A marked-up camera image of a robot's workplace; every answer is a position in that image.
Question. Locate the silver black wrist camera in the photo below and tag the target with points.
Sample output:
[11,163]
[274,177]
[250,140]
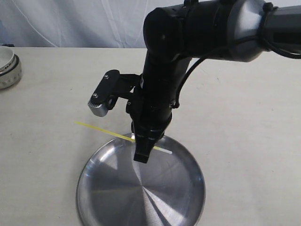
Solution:
[112,86]

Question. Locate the round metal plate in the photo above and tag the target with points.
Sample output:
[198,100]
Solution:
[115,190]

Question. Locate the white backdrop curtain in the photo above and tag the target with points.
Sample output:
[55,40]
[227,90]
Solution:
[75,23]

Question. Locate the thin yellow straw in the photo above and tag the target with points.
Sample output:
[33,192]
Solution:
[120,136]

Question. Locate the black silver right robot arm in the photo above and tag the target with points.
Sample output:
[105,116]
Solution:
[231,30]

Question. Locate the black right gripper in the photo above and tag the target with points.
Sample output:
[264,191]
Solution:
[150,108]

